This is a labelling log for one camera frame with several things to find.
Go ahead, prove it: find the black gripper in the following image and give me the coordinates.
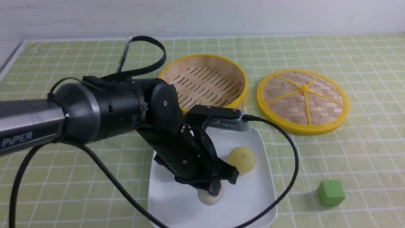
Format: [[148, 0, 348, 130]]
[[138, 125, 239, 196]]

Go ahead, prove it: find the white steamed bun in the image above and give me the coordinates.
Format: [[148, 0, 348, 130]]
[[197, 180, 226, 206]]

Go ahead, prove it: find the yellow steamed bun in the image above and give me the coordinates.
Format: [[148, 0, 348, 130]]
[[227, 146, 256, 175]]

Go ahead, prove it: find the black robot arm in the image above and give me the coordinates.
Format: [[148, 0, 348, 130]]
[[0, 76, 240, 196]]

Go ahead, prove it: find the white square plate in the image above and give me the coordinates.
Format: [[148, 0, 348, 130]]
[[147, 127, 276, 228]]

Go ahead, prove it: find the bamboo steamer basket yellow rim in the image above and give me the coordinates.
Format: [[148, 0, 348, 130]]
[[159, 54, 248, 113]]

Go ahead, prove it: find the green cube block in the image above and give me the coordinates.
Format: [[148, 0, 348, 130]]
[[317, 180, 346, 207]]

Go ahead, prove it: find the woven bamboo steamer lid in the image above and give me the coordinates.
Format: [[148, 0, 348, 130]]
[[256, 69, 350, 136]]

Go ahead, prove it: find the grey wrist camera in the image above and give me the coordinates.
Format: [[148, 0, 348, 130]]
[[184, 105, 251, 132]]

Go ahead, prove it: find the black camera cable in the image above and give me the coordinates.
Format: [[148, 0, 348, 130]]
[[9, 35, 299, 228]]

